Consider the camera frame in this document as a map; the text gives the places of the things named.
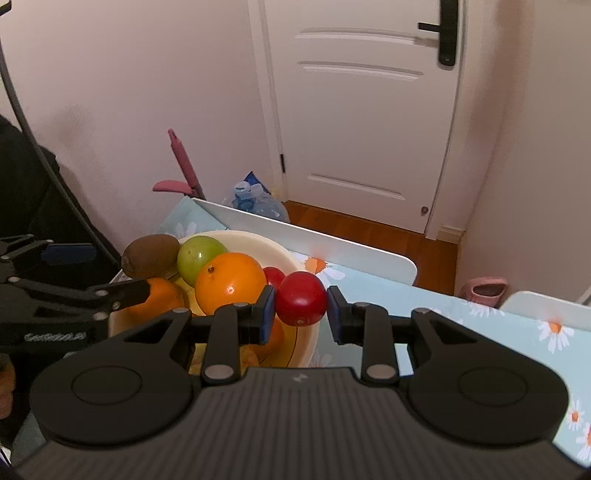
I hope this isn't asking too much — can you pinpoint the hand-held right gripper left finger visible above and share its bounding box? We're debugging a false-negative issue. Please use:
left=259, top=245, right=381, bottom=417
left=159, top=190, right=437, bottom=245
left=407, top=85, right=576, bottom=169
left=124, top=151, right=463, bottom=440
left=122, top=285, right=277, bottom=387

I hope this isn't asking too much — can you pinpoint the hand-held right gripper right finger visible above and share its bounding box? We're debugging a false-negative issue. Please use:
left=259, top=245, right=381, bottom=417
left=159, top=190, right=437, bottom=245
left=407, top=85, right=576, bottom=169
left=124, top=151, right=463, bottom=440
left=325, top=286, right=483, bottom=387

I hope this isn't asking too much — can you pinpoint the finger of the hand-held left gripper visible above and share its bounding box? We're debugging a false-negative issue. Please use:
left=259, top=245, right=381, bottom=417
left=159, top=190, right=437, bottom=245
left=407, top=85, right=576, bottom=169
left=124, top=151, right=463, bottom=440
left=0, top=279, right=151, bottom=325
left=0, top=234, right=97, bottom=278

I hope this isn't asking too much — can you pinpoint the red cherry tomato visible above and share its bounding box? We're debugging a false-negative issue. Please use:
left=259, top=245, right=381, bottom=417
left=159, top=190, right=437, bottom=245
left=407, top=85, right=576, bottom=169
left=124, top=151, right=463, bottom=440
left=276, top=271, right=328, bottom=326
left=262, top=266, right=287, bottom=289

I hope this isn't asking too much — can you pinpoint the large orange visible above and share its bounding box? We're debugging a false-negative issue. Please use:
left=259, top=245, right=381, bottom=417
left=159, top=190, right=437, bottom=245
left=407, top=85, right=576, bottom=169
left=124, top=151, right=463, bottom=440
left=122, top=277, right=185, bottom=324
left=194, top=252, right=267, bottom=316

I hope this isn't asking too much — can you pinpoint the brown kiwi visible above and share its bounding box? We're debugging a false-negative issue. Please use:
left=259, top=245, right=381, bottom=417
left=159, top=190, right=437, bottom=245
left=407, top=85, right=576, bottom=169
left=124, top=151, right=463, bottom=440
left=121, top=234, right=181, bottom=280

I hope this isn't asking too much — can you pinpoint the cream oval dish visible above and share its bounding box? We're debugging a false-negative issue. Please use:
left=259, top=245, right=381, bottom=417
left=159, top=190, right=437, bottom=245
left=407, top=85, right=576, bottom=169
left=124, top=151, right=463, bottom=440
left=108, top=230, right=320, bottom=370

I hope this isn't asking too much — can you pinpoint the green jujube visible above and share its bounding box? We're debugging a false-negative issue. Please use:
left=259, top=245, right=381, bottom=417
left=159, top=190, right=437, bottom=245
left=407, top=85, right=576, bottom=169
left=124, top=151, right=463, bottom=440
left=177, top=235, right=230, bottom=287

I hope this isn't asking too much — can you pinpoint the person's left hand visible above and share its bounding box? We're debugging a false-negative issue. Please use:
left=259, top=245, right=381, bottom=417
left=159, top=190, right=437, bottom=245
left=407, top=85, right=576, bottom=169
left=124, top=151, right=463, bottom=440
left=0, top=355, right=17, bottom=418

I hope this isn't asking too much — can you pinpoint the white chair back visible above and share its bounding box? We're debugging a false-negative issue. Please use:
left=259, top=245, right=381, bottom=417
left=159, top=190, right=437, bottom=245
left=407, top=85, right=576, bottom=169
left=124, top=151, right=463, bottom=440
left=191, top=198, right=417, bottom=287
left=499, top=291, right=591, bottom=331

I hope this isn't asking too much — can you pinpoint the clear plastic water bottle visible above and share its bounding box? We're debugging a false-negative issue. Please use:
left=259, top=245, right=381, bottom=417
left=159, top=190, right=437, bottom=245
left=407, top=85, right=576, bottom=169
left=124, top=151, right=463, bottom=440
left=222, top=181, right=291, bottom=223

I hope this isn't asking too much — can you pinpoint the floral light blue tablecloth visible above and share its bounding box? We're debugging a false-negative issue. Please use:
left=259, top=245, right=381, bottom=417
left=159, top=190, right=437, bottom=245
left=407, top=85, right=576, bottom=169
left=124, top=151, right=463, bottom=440
left=152, top=196, right=591, bottom=467

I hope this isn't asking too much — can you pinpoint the pink slipper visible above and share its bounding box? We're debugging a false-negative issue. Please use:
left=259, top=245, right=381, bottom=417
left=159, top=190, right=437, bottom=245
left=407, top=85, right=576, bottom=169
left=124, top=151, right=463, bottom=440
left=457, top=276, right=509, bottom=309

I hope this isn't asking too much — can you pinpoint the white panel door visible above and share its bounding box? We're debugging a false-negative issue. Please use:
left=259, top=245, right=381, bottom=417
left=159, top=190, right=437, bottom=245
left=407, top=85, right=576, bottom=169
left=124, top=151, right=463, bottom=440
left=247, top=0, right=467, bottom=237

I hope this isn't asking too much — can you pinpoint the grey cable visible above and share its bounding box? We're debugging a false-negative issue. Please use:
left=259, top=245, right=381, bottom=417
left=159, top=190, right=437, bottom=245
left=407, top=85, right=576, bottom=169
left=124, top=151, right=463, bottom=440
left=0, top=41, right=123, bottom=269

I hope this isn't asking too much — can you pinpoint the black door handle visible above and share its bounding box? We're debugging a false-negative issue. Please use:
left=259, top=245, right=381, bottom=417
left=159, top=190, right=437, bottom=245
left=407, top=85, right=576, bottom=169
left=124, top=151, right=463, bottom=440
left=418, top=0, right=460, bottom=66

